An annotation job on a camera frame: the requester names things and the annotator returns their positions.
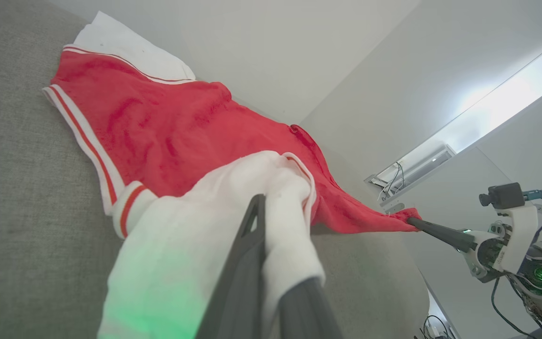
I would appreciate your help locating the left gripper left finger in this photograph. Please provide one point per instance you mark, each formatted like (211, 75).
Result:
(238, 292)

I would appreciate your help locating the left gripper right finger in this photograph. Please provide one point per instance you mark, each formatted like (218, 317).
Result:
(306, 315)

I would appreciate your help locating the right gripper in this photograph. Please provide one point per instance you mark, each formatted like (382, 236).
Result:
(520, 235)

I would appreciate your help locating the red jersey with white sleeves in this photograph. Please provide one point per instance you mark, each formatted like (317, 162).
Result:
(167, 132)

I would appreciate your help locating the white ceiling mounted fixture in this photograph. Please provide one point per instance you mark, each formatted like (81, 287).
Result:
(421, 167)

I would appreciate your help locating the grey fabric sofa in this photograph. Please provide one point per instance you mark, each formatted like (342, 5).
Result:
(17, 188)

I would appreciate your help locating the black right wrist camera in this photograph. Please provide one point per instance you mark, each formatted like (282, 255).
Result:
(506, 195)

